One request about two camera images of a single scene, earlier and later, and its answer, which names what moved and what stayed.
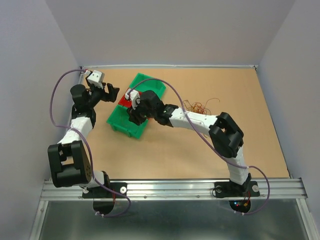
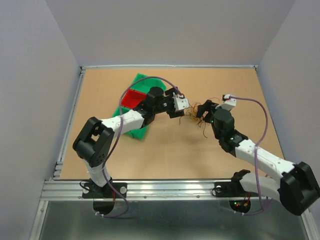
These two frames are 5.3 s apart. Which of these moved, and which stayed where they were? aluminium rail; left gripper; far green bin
Moved: left gripper
Stayed: far green bin; aluminium rail
